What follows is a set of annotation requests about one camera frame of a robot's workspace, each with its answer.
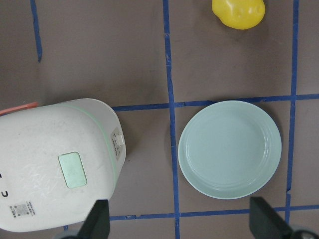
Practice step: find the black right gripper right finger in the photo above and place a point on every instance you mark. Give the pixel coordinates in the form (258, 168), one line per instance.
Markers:
(265, 223)

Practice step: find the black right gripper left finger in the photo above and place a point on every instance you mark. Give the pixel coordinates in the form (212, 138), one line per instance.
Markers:
(97, 223)

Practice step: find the white rice cooker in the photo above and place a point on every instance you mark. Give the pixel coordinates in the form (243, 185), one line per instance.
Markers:
(56, 161)

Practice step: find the green plate near lemon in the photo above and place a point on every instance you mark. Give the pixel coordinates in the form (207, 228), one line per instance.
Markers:
(229, 150)

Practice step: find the yellow lemon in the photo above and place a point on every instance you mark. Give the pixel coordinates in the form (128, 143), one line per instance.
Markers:
(239, 14)

